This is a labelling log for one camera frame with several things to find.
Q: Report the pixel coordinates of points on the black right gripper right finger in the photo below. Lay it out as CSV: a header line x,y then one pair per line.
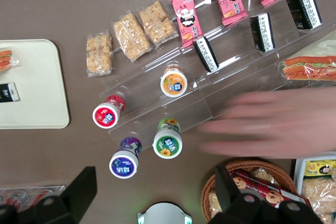
x,y
236,208

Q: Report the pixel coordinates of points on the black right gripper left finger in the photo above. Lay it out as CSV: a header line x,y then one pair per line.
x,y
65,208

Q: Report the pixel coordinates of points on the green gum bottle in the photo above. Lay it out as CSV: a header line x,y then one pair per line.
x,y
167,145

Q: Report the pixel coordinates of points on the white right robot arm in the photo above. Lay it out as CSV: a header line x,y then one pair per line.
x,y
164,214

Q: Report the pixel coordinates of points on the white rectangular snack tray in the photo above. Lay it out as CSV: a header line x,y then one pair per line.
x,y
298,171

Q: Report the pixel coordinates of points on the purple gum bottle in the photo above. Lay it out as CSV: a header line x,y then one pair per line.
x,y
123,165

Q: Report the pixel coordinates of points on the red gum bottle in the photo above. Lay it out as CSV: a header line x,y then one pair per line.
x,y
106,116

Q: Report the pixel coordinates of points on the cream plastic tray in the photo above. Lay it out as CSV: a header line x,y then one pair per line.
x,y
39,77

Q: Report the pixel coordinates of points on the orange gum bottle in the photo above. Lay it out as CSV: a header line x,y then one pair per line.
x,y
173,83

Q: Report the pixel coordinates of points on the person's bare hand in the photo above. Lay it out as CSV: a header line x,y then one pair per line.
x,y
275,124

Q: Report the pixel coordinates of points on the wrapped rice crispy bar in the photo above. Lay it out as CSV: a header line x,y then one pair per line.
x,y
99,54
214,204
132,36
319,191
263,176
157,22
328,216

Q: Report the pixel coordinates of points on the red cookie box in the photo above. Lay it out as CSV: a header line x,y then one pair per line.
x,y
273,193

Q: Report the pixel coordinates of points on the red cola bottle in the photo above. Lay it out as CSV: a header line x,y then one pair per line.
x,y
13,201

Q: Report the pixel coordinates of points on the brown wicker basket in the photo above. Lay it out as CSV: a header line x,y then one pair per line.
x,y
283,174

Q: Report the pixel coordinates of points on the yellow snack packet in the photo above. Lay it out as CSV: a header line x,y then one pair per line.
x,y
320,167

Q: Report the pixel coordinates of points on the black snack packet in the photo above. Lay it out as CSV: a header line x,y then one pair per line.
x,y
304,9
262,32
8,93
206,54

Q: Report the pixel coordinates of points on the clear acrylic stepped stand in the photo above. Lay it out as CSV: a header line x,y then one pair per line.
x,y
233,51

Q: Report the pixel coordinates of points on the wrapped triangle sandwich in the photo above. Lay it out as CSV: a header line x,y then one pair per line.
x,y
6,60
309,68

